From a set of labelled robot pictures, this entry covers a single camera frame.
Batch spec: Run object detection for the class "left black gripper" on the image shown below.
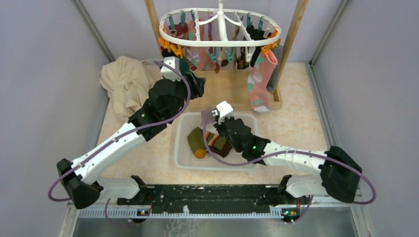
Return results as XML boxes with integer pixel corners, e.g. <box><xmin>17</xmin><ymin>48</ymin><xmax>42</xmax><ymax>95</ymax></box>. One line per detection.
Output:
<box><xmin>163</xmin><ymin>69</ymin><xmax>206</xmax><ymax>121</ymax></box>

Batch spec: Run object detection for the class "brown sock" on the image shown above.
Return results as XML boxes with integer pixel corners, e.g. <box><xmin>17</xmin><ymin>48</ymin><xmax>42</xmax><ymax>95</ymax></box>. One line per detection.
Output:
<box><xmin>209</xmin><ymin>143</ymin><xmax>232</xmax><ymax>158</ymax></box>

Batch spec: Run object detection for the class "wooden hanger rack frame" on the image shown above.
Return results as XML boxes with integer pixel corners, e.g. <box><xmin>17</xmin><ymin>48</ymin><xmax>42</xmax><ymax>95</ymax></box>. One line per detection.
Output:
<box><xmin>144</xmin><ymin>0</ymin><xmax>310</xmax><ymax>112</ymax></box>

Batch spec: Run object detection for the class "grey sock with red stripes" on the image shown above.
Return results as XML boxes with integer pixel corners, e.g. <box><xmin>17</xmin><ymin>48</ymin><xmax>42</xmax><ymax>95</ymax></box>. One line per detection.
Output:
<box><xmin>201</xmin><ymin>109</ymin><xmax>217</xmax><ymax>125</ymax></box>

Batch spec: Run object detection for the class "green striped sock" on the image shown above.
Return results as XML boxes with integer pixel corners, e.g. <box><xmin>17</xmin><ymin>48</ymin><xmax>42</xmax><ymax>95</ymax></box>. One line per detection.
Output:
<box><xmin>187</xmin><ymin>127</ymin><xmax>229</xmax><ymax>159</ymax></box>

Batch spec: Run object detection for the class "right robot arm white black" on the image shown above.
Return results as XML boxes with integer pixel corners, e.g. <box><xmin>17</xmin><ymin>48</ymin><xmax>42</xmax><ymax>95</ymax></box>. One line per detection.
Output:
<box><xmin>213</xmin><ymin>117</ymin><xmax>362</xmax><ymax>203</ymax></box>

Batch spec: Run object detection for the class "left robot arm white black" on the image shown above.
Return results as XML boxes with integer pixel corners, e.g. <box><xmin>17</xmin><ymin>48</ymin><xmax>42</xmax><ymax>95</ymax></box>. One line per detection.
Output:
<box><xmin>57</xmin><ymin>72</ymin><xmax>206</xmax><ymax>209</ymax></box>

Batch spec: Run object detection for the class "white oval clip hanger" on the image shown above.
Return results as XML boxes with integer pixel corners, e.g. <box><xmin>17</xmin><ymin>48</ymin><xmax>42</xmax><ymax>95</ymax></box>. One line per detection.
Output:
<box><xmin>158</xmin><ymin>0</ymin><xmax>282</xmax><ymax>47</ymax></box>

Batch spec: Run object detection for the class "dark teal sock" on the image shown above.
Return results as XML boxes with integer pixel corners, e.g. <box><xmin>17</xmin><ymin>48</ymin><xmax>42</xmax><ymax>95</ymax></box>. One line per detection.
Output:
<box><xmin>179</xmin><ymin>58</ymin><xmax>190</xmax><ymax>75</ymax></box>

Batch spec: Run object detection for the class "pink sock with green patches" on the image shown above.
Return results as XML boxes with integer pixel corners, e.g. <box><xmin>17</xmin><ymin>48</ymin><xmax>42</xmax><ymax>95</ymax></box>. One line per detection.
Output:
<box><xmin>248</xmin><ymin>50</ymin><xmax>278</xmax><ymax>113</ymax></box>

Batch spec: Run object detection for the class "white plastic mesh basket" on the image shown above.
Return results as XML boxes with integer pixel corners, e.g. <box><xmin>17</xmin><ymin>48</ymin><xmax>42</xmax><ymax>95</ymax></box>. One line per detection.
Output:
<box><xmin>174</xmin><ymin>112</ymin><xmax>259</xmax><ymax>171</ymax></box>

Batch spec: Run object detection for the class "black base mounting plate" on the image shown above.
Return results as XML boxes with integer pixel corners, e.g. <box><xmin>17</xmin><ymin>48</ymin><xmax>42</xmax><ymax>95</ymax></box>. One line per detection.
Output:
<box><xmin>117</xmin><ymin>185</ymin><xmax>309</xmax><ymax>214</ymax></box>

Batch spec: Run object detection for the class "beige crumpled cloth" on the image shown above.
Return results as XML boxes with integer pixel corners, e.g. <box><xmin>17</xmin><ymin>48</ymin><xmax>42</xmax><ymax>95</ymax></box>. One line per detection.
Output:
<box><xmin>100</xmin><ymin>56</ymin><xmax>155</xmax><ymax>121</ymax></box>

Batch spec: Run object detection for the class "plain grey sock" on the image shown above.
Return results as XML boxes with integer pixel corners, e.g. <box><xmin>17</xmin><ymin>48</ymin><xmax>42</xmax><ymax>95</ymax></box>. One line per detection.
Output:
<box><xmin>266</xmin><ymin>44</ymin><xmax>283</xmax><ymax>93</ymax></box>

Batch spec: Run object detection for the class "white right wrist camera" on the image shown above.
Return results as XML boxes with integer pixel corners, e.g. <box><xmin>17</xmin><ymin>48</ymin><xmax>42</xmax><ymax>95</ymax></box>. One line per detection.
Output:
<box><xmin>211</xmin><ymin>101</ymin><xmax>234</xmax><ymax>124</ymax></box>

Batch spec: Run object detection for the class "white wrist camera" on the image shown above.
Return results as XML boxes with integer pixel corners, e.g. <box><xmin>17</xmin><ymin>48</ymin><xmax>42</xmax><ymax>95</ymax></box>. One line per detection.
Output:
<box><xmin>160</xmin><ymin>56</ymin><xmax>181</xmax><ymax>81</ymax></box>
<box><xmin>211</xmin><ymin>101</ymin><xmax>234</xmax><ymax>124</ymax></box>

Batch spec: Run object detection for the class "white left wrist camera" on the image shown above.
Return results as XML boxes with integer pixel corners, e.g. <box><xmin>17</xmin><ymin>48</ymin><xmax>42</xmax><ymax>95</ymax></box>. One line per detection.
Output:
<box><xmin>160</xmin><ymin>56</ymin><xmax>181</xmax><ymax>81</ymax></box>

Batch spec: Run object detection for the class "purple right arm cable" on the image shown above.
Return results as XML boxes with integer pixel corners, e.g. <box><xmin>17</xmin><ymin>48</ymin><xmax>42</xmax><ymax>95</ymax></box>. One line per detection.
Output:
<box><xmin>202</xmin><ymin>113</ymin><xmax>377</xmax><ymax>225</ymax></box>

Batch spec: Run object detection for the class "aluminium rail frame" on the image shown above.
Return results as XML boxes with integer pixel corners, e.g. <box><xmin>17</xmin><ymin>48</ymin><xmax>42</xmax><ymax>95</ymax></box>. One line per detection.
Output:
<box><xmin>59</xmin><ymin>185</ymin><xmax>369</xmax><ymax>237</ymax></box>

